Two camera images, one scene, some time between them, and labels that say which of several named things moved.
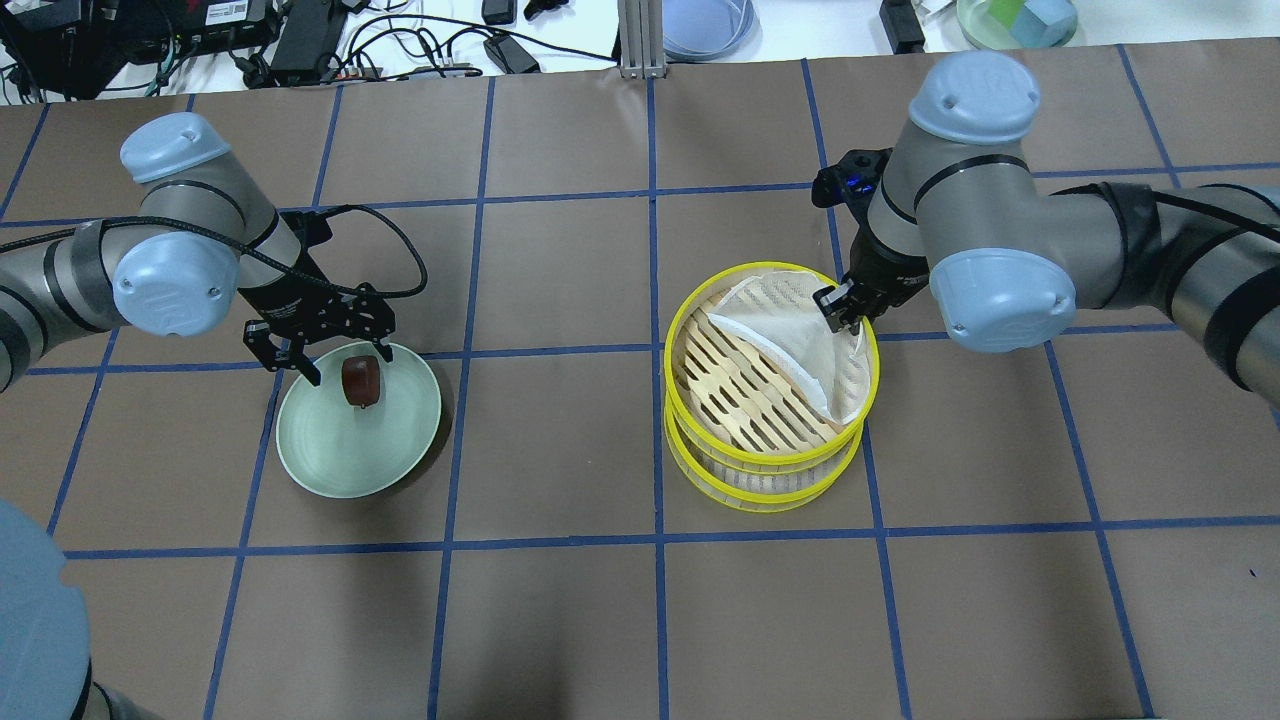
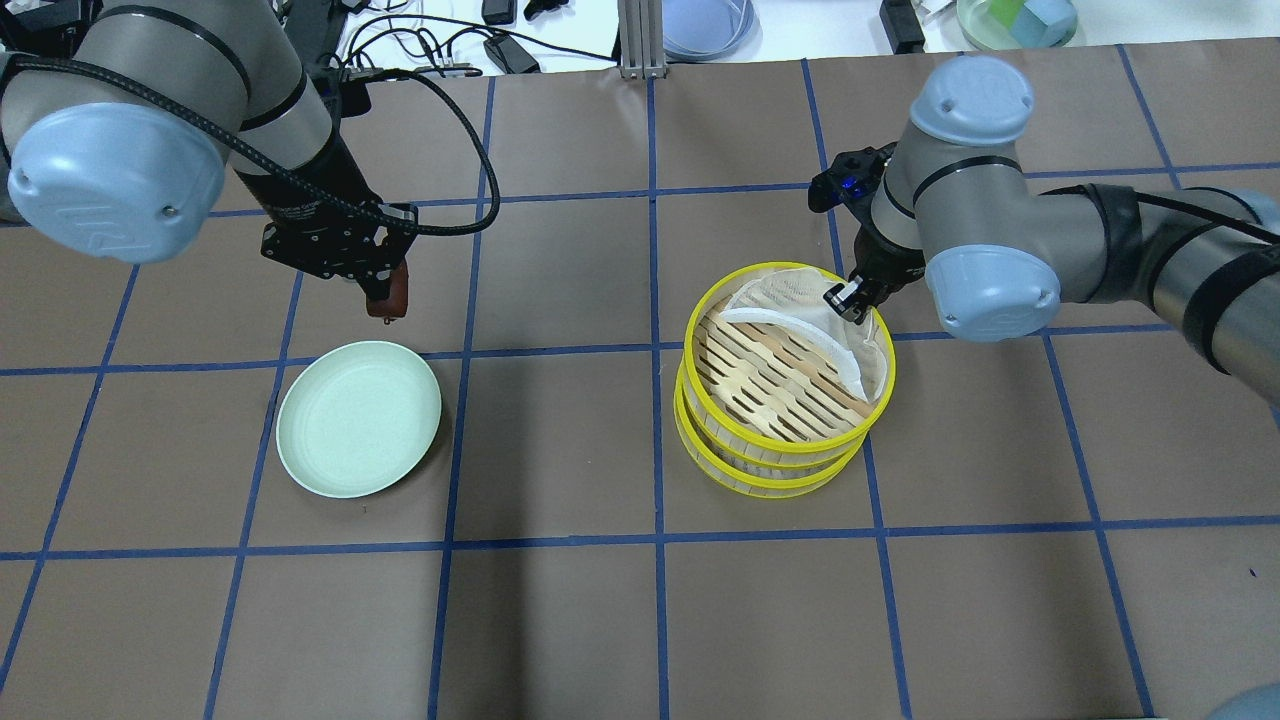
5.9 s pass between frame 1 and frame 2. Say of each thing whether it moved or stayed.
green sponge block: stayed
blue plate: stayed
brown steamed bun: moved
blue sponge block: stayed
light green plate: stayed
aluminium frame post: stayed
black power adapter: stayed
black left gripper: moved
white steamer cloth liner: moved
